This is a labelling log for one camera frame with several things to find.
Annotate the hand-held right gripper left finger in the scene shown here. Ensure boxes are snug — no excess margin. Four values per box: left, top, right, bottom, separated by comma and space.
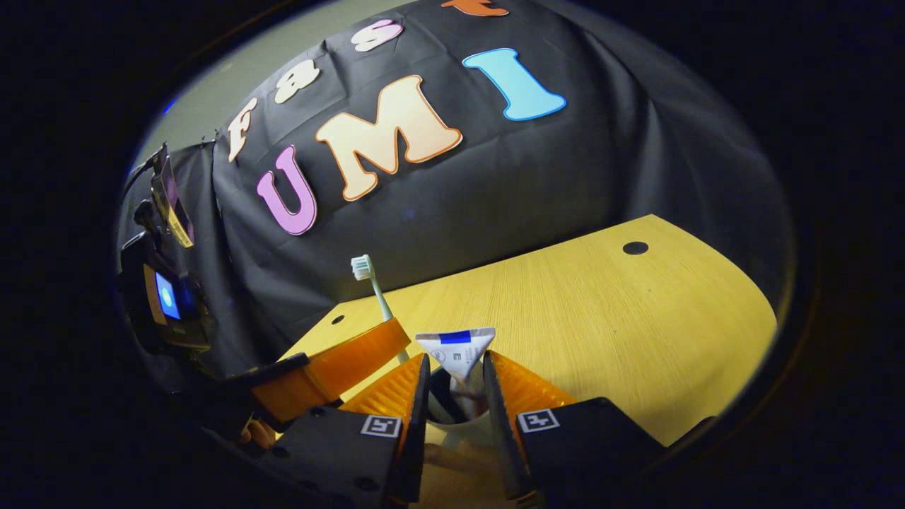
258, 353, 432, 506

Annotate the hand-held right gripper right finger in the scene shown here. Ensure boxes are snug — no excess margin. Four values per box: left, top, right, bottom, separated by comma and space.
483, 350, 665, 503

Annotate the pale green toothbrush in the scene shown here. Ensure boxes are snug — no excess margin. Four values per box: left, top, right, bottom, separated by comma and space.
351, 254, 411, 365

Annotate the white toothpaste tube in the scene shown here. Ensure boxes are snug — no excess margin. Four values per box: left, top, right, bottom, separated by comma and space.
415, 327, 497, 418

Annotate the wooden desktop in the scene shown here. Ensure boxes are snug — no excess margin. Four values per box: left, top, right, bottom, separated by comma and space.
279, 214, 778, 509

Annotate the black backdrop cloth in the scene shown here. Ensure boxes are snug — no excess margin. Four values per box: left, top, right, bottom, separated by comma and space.
117, 0, 796, 375

